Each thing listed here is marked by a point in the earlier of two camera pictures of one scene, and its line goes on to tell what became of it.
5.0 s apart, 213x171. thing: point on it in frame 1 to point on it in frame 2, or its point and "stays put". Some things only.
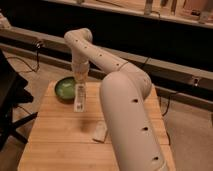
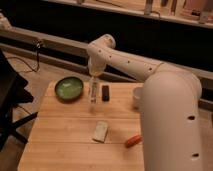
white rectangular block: x=101 y=130 stays put
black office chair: x=12 y=94 stays put
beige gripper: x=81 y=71 to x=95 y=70
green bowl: x=65 y=89 stays put
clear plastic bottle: x=80 y=97 to x=94 y=91
